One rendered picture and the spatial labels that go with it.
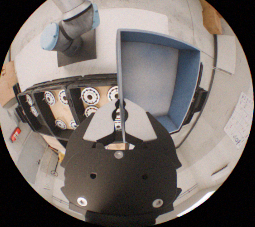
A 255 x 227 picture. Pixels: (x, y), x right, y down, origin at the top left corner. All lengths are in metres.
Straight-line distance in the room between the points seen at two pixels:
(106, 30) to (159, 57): 0.44
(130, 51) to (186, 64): 0.12
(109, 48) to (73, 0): 0.37
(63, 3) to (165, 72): 0.34
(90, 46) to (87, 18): 0.22
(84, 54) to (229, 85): 2.92
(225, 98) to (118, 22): 2.81
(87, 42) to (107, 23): 0.18
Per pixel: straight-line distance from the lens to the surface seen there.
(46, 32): 0.40
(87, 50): 0.51
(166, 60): 0.20
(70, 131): 0.71
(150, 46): 0.18
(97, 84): 0.32
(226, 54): 2.80
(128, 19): 0.61
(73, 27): 0.35
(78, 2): 0.32
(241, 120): 2.82
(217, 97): 2.91
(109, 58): 0.53
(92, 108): 0.47
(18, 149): 3.56
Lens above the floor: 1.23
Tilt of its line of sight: 60 degrees down
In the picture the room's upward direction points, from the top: 165 degrees clockwise
